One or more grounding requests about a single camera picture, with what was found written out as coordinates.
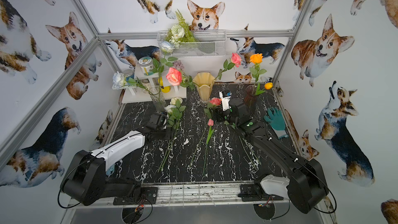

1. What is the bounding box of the clear ribbed glass vase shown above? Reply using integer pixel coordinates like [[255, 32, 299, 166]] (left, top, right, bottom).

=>
[[149, 86, 166, 113]]

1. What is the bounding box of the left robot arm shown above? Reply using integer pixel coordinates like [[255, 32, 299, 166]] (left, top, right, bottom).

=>
[[59, 112, 171, 206]]

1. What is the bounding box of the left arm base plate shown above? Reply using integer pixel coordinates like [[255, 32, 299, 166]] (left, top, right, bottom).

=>
[[113, 187, 158, 205]]

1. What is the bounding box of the pink tulip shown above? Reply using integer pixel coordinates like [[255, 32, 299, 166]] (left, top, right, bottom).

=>
[[202, 119, 214, 175]]

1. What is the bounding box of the yellow bottle under shelf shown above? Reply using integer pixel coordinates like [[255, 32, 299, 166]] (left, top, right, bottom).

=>
[[158, 77, 171, 93]]

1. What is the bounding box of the dark red glass vase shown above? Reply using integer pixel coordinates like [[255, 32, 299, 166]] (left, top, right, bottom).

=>
[[244, 85, 258, 112]]

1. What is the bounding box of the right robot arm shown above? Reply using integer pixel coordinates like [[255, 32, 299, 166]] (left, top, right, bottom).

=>
[[216, 97, 329, 214]]

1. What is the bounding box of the orange tulip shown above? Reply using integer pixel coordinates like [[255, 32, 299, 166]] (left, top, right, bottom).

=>
[[255, 83, 273, 96]]

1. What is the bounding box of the clear jar green lid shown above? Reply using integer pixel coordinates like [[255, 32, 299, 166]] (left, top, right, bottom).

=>
[[138, 57, 154, 76]]

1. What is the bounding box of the white wire wall basket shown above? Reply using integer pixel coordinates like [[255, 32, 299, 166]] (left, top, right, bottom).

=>
[[165, 30, 227, 58]]

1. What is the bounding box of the green fern white flower bouquet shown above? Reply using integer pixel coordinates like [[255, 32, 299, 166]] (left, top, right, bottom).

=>
[[164, 10, 197, 48]]

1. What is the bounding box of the white tiered shelf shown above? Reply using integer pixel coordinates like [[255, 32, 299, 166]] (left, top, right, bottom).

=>
[[112, 68, 187, 104]]

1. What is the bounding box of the teal rubber glove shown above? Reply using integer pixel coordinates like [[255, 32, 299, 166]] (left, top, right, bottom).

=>
[[263, 107, 289, 139]]

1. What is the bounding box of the small purple flower pot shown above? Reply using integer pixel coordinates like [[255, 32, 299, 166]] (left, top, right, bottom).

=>
[[173, 60, 184, 71]]

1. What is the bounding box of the yellow fluted vase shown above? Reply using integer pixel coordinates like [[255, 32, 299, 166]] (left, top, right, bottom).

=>
[[193, 72, 216, 103]]

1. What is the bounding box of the small glass jar under shelf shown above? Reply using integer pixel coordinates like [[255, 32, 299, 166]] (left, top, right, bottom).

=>
[[141, 79, 152, 93]]

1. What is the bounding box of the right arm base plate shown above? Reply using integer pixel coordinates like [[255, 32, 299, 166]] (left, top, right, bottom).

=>
[[237, 184, 284, 202]]

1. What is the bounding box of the blue label tin can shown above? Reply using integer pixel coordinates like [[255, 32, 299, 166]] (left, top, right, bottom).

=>
[[123, 69, 134, 80]]

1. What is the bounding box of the pink rose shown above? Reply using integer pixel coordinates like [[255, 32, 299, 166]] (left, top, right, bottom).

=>
[[216, 53, 241, 80], [166, 67, 198, 90], [188, 97, 221, 169]]

